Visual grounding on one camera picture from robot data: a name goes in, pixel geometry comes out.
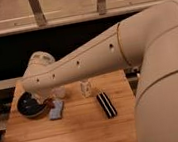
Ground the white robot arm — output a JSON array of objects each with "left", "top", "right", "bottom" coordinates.
[{"left": 21, "top": 0, "right": 178, "bottom": 142}]

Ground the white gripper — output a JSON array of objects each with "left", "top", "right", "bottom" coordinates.
[{"left": 31, "top": 89, "right": 53, "bottom": 105}]

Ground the red chili pepper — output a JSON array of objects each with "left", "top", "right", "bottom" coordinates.
[{"left": 45, "top": 98, "right": 53, "bottom": 105}]

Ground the small white bottle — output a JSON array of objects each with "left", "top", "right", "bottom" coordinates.
[{"left": 80, "top": 80, "right": 92, "bottom": 97}]

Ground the black striped rectangular block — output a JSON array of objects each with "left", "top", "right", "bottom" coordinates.
[{"left": 97, "top": 92, "right": 118, "bottom": 119}]

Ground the wooden cutting board table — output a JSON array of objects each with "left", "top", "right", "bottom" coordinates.
[{"left": 3, "top": 71, "right": 137, "bottom": 142}]

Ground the black bowl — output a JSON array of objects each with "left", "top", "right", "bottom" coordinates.
[{"left": 17, "top": 91, "right": 50, "bottom": 118}]

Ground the blue sponge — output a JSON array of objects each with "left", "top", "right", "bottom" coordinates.
[{"left": 49, "top": 100, "right": 64, "bottom": 121}]

